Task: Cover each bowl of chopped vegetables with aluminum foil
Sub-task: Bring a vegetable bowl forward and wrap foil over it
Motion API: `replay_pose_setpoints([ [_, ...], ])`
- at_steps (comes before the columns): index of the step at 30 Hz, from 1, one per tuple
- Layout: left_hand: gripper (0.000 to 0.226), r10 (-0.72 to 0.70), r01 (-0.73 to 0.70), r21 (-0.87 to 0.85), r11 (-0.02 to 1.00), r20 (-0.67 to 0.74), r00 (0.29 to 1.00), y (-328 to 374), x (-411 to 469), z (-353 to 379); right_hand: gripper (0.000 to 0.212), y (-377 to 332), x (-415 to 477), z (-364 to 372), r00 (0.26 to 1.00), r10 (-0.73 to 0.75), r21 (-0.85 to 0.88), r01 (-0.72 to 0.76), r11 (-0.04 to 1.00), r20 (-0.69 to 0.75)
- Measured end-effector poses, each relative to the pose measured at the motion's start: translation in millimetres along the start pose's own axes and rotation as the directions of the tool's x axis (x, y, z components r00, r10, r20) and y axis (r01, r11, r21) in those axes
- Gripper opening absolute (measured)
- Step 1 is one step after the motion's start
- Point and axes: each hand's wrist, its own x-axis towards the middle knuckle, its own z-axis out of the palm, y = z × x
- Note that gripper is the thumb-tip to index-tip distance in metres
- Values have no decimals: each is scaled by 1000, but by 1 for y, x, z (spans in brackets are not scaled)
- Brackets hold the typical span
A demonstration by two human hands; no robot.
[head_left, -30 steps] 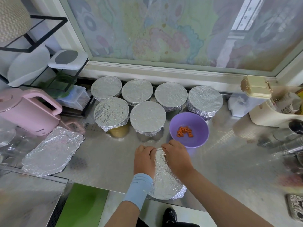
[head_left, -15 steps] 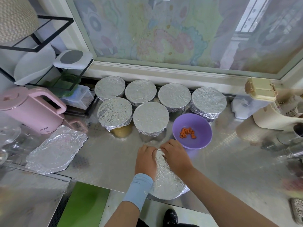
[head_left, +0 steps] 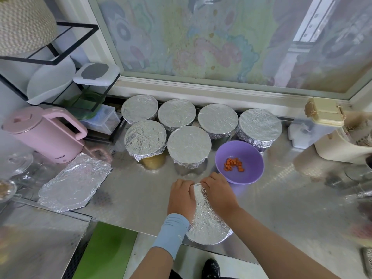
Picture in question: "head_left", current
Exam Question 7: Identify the person's right hand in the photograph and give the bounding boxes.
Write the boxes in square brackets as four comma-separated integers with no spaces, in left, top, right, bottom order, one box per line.
[200,172,241,221]

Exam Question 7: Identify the person's left hand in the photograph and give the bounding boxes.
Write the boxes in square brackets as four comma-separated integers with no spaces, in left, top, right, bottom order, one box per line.
[168,179,197,222]

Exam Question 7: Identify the foil-covered bowl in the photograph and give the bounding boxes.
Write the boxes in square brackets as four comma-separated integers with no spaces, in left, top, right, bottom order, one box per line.
[186,183,234,246]
[157,98,197,133]
[121,94,159,125]
[124,119,167,162]
[197,103,239,141]

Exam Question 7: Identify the yellow bowl with greens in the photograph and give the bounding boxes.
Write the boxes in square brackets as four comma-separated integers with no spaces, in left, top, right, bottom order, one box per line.
[139,154,167,171]

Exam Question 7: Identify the purple bowl carrot pieces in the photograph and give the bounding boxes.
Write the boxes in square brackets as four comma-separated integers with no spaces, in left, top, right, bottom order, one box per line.
[215,140,265,185]

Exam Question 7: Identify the foil-wrapped bowl being handled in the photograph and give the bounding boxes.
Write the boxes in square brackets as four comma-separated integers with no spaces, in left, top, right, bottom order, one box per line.
[236,108,283,150]

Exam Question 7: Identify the stack of aluminium foil sheets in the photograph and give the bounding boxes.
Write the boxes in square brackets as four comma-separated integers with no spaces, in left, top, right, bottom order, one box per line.
[37,153,113,213]

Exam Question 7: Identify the person's right forearm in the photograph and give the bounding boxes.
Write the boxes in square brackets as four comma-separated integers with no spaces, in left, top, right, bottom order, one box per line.
[227,207,341,279]

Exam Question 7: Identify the stainless steel countertop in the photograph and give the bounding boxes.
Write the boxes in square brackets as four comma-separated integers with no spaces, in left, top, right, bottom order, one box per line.
[0,93,372,279]

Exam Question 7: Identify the light blue wristband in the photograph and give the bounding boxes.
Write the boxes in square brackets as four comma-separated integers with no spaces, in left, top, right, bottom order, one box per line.
[152,213,191,260]

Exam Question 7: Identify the black right shoe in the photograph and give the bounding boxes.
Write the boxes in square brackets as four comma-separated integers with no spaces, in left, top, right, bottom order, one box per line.
[201,258,222,279]

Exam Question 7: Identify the green floor mat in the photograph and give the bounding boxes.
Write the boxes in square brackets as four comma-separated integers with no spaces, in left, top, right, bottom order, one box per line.
[72,222,138,279]

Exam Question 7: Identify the clear plastic box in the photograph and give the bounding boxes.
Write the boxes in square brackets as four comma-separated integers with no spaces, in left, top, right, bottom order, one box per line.
[80,104,121,135]

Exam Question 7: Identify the cream organiser tray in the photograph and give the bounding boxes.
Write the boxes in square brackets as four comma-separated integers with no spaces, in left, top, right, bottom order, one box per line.
[314,113,372,164]

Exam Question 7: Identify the beige round object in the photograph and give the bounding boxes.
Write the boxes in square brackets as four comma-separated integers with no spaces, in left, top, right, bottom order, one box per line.
[305,97,346,128]

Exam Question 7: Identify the window with cartoon film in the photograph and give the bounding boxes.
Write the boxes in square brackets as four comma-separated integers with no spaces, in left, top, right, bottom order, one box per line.
[58,0,372,120]

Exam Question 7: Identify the pink electric kettle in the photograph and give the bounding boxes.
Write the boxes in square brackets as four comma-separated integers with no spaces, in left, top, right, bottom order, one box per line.
[2,106,88,164]

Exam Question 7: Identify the clear glass jar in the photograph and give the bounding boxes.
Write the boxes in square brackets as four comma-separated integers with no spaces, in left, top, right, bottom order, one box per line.
[0,153,34,179]

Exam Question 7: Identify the white plate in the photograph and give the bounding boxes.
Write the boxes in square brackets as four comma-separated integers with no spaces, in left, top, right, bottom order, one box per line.
[27,56,76,106]

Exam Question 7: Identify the black metal rack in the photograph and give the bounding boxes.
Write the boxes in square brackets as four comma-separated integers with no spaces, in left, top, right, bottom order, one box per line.
[0,21,121,134]

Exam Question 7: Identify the woven rope basket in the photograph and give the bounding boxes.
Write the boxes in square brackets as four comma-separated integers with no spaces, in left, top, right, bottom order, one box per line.
[0,0,58,57]

